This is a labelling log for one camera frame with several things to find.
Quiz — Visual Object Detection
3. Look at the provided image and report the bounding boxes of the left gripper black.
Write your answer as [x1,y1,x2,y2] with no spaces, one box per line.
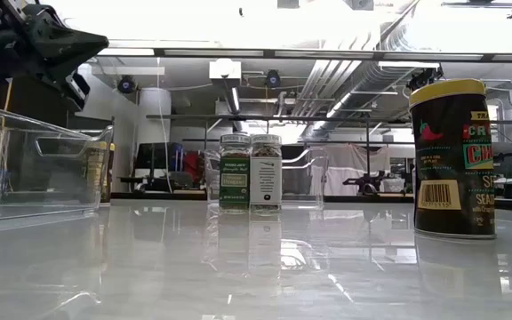
[0,0,111,112]

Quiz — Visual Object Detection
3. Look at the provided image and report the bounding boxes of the black spice can yellow lid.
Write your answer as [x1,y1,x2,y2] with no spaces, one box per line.
[83,140,116,206]
[408,78,498,241]

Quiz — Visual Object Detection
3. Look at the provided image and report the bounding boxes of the clear plastic bin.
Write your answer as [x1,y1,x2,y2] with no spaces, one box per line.
[202,148,329,211]
[0,92,116,224]

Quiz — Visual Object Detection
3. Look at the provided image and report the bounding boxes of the green-label glass spice jar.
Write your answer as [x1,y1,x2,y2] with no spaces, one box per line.
[218,132,252,214]

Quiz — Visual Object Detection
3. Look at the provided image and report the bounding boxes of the white-label glass spice jar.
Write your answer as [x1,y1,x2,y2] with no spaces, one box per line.
[249,132,284,215]

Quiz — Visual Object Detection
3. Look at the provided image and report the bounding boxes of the black background shelf rack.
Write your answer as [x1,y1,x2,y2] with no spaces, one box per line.
[146,113,512,199]

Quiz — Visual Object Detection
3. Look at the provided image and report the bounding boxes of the blue plastic container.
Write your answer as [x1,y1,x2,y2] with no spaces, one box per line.
[166,141,185,173]

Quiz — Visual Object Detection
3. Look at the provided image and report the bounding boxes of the white ceiling light fixture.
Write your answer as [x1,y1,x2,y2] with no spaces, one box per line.
[208,58,243,116]

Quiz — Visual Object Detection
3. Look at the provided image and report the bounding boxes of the red bag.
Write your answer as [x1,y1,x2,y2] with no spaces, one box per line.
[183,150,204,184]

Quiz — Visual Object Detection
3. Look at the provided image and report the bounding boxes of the silver ventilation ducts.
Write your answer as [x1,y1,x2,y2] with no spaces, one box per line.
[291,0,444,140]

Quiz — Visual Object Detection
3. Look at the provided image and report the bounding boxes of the white draped cloth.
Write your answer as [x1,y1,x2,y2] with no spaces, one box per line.
[311,142,391,197]

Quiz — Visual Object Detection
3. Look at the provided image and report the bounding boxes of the round black ceiling camera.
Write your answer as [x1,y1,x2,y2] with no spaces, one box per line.
[263,69,283,89]
[116,74,138,95]

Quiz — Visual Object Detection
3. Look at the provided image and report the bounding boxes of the black camera cluster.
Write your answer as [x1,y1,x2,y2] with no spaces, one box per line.
[405,66,444,93]

